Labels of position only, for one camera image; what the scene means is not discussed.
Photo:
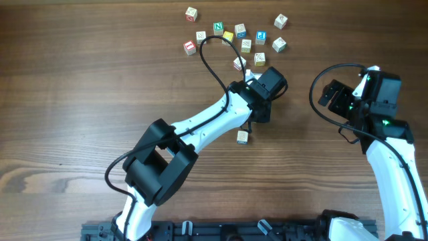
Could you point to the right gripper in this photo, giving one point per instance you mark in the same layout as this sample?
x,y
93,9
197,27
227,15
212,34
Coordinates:
x,y
329,91

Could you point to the yellow top block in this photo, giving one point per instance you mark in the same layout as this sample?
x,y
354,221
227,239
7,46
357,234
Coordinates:
x,y
227,38

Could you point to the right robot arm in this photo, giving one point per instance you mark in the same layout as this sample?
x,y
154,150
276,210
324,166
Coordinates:
x,y
388,143

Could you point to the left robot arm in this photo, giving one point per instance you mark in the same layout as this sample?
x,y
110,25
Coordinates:
x,y
160,162

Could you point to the yellow sided picture block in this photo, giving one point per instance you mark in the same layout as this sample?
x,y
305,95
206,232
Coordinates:
x,y
259,59

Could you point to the red blue tilted block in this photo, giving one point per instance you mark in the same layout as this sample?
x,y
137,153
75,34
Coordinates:
x,y
239,63

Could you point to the green sided picture block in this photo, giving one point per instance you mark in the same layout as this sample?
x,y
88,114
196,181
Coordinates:
x,y
279,44

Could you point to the yellow green picture block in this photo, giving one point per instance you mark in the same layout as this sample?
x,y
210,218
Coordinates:
x,y
246,46

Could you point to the blue P block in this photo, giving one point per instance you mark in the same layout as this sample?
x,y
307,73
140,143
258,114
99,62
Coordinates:
x,y
260,37

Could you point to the blue sided picture block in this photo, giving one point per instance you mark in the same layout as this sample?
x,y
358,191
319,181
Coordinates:
x,y
240,31

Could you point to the far right picture block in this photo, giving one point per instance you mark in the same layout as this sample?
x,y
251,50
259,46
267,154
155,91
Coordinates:
x,y
280,21

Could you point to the green N block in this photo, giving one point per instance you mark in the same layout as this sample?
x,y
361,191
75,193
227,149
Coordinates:
x,y
218,28

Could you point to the white picture block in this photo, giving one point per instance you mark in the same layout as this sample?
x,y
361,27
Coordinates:
x,y
200,36

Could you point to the red I block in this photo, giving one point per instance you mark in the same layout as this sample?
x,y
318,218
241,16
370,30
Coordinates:
x,y
190,48

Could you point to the red six block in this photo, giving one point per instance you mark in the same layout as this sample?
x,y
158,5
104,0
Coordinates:
x,y
191,14

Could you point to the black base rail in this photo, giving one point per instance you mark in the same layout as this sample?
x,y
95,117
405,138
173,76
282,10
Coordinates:
x,y
205,231

